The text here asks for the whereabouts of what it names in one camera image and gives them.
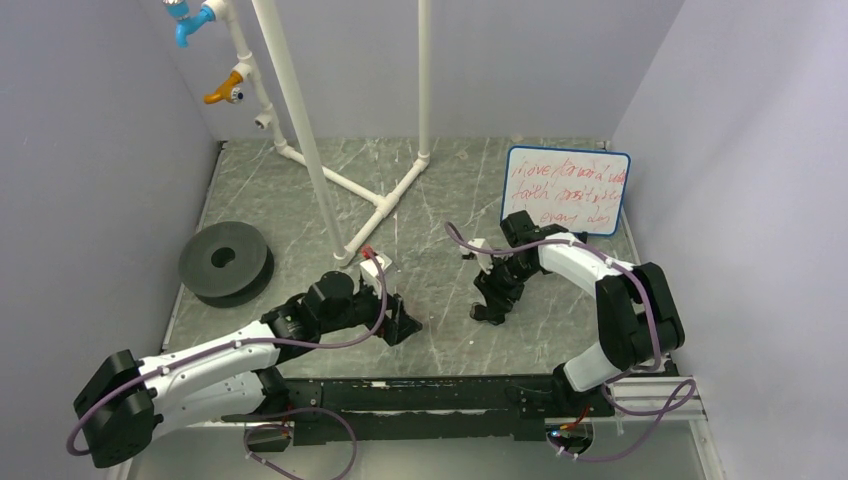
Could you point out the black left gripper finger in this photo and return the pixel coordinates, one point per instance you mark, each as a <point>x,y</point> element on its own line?
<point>402,323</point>
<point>393,334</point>

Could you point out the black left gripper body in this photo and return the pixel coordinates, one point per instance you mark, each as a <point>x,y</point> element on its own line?
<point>367,308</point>

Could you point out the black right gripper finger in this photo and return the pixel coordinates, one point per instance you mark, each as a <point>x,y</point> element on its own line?
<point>479,312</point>
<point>496,312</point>

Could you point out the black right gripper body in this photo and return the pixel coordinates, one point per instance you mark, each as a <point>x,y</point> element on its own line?
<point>506,276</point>

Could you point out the blue framed whiteboard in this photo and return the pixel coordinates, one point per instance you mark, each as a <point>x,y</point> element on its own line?
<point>582,190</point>

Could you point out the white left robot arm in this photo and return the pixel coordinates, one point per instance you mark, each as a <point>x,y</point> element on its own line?
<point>128,402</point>

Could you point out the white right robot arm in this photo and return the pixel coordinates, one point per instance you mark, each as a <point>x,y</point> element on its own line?
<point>637,318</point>

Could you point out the black foam disc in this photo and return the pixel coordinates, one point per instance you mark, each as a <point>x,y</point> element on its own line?
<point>227,264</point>

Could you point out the orange tap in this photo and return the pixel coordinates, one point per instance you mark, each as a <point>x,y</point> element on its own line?
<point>228,91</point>

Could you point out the blue tap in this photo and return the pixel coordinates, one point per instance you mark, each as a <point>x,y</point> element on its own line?
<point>186,22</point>

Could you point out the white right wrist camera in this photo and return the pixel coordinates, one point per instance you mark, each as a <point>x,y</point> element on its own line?
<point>478,249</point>

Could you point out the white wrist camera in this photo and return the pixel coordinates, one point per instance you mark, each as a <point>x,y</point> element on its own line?
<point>478,249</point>
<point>375,267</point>

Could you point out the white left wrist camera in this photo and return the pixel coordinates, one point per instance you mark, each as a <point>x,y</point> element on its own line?
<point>375,267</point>

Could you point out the white pvc pipe frame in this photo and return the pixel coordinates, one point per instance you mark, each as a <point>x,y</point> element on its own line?
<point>356,64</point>

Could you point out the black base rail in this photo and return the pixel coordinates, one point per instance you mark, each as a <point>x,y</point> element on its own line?
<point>521,407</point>

